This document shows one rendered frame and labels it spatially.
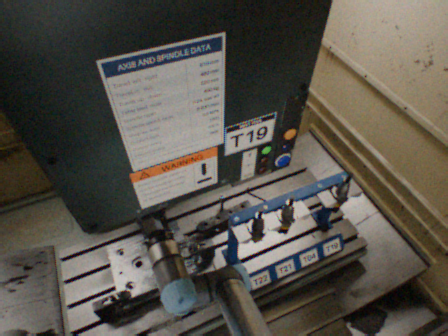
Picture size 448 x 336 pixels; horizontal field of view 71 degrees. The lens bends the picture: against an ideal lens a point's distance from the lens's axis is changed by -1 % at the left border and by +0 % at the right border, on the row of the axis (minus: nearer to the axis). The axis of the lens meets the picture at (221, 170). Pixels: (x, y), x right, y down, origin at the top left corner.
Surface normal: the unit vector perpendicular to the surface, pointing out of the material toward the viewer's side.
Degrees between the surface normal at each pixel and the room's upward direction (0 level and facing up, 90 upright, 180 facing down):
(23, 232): 0
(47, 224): 0
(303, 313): 7
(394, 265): 25
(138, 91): 90
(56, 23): 90
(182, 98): 90
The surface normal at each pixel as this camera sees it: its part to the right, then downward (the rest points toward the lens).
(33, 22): 0.40, 0.72
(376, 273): -0.36, -0.44
